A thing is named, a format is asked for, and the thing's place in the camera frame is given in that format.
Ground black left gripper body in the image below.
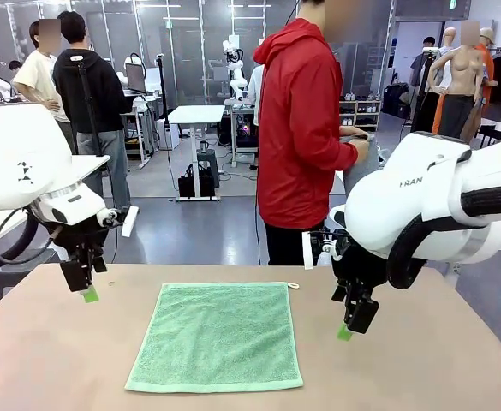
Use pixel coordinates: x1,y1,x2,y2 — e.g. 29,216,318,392
57,229,107,265

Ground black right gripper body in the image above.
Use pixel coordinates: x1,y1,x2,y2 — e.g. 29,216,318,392
331,250,375,301

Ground green terry towel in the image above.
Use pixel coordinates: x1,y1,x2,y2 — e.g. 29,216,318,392
124,281,305,393

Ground silver laptop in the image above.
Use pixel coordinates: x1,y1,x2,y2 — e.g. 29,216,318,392
124,63,148,96

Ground person's right hand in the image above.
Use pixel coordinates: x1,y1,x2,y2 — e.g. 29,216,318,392
347,139,371,165

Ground black plastic stool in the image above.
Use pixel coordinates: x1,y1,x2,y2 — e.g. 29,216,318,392
0,247,63,301

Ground black bag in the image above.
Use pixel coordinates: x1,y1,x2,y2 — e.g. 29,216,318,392
177,164,216,199

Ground grey round stool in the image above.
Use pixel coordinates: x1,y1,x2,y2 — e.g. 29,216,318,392
196,149,221,189

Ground white background workbench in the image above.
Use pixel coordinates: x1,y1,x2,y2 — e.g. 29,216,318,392
121,96,161,166

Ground bystander in black hoodie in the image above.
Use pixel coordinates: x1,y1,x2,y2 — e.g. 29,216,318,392
52,10,132,211

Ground person in red jacket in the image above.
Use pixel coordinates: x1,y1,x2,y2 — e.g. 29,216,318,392
253,0,371,266

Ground white shoe rack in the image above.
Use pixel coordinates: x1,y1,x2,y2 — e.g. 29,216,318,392
339,100,383,132

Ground white standing desk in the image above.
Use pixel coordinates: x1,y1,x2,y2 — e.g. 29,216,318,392
167,104,226,202

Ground computer tower with lights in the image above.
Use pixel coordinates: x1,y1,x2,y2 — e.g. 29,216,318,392
235,113,259,149

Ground black tripod with white head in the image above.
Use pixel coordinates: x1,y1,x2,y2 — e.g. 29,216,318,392
70,54,105,158

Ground black shelf cart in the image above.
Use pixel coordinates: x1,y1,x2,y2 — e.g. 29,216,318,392
474,123,501,149

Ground bystander in white jacket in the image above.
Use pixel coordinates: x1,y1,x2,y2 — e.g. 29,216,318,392
248,63,265,128

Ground white robot stand table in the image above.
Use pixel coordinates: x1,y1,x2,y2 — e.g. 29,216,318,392
224,98,259,168

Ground bystander in grey t-shirt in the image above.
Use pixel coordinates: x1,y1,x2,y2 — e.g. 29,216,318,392
410,37,438,89

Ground beige mannequin with dark skirt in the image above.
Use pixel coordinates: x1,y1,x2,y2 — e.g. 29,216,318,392
428,21,491,142

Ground white mannequin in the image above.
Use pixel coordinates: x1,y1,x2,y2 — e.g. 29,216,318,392
440,27,459,93

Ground orange mannequin with bucket hat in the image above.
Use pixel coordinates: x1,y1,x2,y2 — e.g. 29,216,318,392
476,27,498,104

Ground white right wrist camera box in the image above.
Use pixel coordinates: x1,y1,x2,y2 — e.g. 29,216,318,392
301,230,316,270

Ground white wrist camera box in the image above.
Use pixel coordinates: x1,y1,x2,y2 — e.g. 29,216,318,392
301,230,316,270
120,205,140,237

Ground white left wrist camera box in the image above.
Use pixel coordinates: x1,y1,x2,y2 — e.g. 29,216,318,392
120,205,140,237

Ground black right arm hose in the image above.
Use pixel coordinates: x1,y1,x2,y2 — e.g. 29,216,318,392
386,179,501,290

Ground black camera pole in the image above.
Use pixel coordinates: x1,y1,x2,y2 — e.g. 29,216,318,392
154,53,172,129

